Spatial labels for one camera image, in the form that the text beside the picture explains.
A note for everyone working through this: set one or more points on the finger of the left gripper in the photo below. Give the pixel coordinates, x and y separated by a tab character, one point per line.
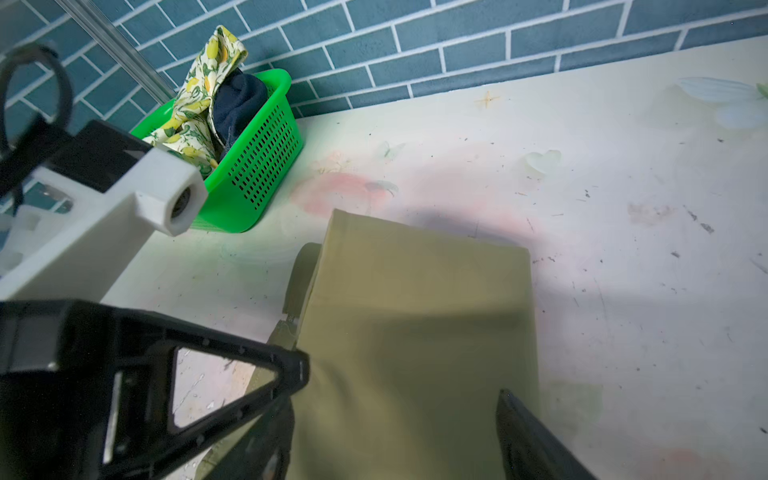
183	388

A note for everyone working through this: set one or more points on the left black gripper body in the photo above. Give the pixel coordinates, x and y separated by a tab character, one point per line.
58	405

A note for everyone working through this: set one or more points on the olive green skirt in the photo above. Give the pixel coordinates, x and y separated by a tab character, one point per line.
411	335

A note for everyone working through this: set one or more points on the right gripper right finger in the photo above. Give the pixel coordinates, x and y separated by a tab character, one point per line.
528	449

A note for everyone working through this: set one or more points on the green plastic basket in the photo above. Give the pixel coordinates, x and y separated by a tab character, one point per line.
247	178

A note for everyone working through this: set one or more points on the yellow floral skirt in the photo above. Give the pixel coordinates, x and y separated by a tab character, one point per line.
189	133

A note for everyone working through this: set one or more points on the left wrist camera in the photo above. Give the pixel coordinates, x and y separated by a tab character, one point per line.
83	206

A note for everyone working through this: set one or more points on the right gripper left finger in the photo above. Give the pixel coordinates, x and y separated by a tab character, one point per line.
261	449

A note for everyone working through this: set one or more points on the dark navy skirt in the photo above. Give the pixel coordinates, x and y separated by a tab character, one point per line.
240	97

